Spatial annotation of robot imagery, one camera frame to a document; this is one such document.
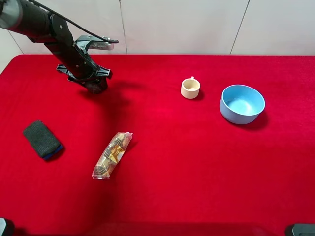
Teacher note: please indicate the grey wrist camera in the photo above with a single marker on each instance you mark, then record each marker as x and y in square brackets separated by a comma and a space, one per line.
[86, 42]

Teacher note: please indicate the red felt table cloth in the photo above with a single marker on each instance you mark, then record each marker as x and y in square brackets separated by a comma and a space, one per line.
[186, 171]

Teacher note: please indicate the black and blue sponge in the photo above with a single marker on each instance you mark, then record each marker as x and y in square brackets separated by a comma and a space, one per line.
[42, 140]

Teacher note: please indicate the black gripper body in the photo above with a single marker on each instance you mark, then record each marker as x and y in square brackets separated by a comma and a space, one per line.
[79, 66]

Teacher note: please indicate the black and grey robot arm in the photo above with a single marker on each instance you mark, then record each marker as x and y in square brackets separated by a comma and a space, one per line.
[65, 39]

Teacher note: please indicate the clear wrapped snack packet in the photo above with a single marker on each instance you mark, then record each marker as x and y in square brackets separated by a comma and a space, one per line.
[112, 155]

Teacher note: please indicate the dark brown round ball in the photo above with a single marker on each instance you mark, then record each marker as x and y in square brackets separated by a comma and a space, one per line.
[97, 87]

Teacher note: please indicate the blue plastic bowl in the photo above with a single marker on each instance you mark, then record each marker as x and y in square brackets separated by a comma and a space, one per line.
[241, 104]

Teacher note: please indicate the cream plastic mug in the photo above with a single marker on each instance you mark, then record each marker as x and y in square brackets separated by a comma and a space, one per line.
[190, 88]

